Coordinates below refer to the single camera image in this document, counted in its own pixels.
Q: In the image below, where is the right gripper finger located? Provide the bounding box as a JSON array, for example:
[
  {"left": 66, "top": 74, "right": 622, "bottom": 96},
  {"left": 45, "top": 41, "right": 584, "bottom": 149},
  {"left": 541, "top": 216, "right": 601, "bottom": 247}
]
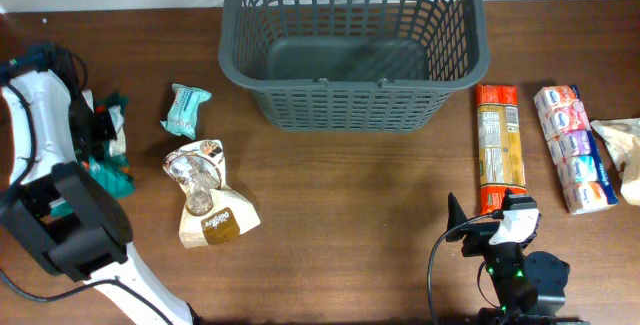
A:
[
  {"left": 504, "top": 188, "right": 525, "bottom": 200},
  {"left": 445, "top": 192, "right": 468, "bottom": 242}
]

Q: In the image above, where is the orange long biscuit pack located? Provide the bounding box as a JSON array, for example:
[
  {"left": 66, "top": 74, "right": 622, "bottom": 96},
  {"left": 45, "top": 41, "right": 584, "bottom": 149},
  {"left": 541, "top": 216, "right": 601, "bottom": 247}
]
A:
[{"left": 476, "top": 84, "right": 526, "bottom": 214}]

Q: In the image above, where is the green Nescafe coffee bag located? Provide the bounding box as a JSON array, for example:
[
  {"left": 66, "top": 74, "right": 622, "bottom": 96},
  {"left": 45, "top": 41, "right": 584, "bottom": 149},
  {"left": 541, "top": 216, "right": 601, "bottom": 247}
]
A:
[{"left": 80, "top": 90, "right": 135, "bottom": 199}]

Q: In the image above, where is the Kleenex tissue multipack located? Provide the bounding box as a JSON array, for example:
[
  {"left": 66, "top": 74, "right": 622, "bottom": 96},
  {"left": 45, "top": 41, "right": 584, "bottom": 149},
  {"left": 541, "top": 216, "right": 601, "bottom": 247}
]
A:
[{"left": 534, "top": 85, "right": 619, "bottom": 215}]

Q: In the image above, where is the light blue snack packet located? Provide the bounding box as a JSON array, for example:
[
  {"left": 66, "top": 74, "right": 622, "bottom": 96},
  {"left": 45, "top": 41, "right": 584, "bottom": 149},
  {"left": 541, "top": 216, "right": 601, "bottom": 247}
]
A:
[{"left": 160, "top": 83, "right": 211, "bottom": 140}]

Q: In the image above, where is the beige Pantree cookie bag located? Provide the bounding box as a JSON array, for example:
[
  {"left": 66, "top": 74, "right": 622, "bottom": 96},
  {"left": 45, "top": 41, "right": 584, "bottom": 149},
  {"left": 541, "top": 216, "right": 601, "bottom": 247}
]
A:
[{"left": 163, "top": 139, "right": 261, "bottom": 248}]

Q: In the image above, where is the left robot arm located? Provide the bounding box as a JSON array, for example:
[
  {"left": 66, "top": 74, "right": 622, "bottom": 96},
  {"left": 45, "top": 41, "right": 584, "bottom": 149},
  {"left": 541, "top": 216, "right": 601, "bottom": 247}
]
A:
[{"left": 1, "top": 43, "right": 201, "bottom": 324}]

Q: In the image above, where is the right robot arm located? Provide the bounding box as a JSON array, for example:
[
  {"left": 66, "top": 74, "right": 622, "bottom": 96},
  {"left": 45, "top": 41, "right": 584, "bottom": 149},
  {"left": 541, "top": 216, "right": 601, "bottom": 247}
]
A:
[{"left": 444, "top": 190, "right": 583, "bottom": 325}]

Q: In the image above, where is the beige bag at right edge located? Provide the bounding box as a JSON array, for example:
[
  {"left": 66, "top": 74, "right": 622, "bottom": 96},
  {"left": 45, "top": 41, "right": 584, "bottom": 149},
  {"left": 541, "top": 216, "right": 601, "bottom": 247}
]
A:
[{"left": 591, "top": 118, "right": 639, "bottom": 206}]

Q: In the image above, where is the grey plastic basket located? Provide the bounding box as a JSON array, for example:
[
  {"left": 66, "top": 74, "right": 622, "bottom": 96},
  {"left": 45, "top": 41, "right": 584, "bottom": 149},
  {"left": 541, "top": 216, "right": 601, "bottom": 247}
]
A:
[{"left": 218, "top": 0, "right": 490, "bottom": 132}]

